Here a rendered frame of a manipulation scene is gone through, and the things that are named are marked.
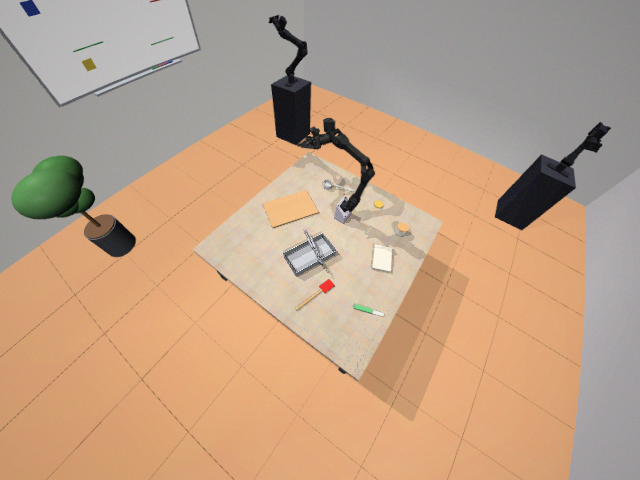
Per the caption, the light wooden board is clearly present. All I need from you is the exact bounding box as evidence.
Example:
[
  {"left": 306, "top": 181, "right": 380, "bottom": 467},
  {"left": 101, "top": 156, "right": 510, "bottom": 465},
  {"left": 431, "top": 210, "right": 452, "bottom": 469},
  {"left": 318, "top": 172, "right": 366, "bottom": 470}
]
[{"left": 262, "top": 190, "right": 319, "bottom": 228}]

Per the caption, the red spatula with wooden handle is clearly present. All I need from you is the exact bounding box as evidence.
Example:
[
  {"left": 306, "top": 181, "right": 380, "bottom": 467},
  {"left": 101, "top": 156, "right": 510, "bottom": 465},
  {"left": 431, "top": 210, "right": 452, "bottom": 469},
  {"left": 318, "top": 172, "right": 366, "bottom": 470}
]
[{"left": 295, "top": 279, "right": 335, "bottom": 310}]

